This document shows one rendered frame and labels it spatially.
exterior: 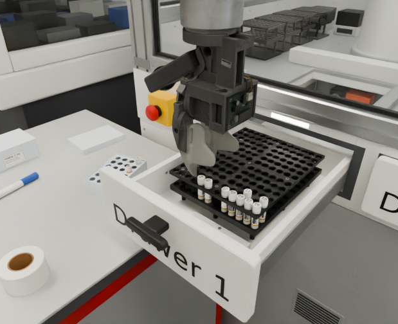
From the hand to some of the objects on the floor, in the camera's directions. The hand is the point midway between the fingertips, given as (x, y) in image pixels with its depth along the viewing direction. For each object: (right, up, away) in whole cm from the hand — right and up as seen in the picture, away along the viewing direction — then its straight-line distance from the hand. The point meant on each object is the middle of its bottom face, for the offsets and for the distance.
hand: (199, 162), depth 54 cm
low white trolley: (-34, -69, +66) cm, 101 cm away
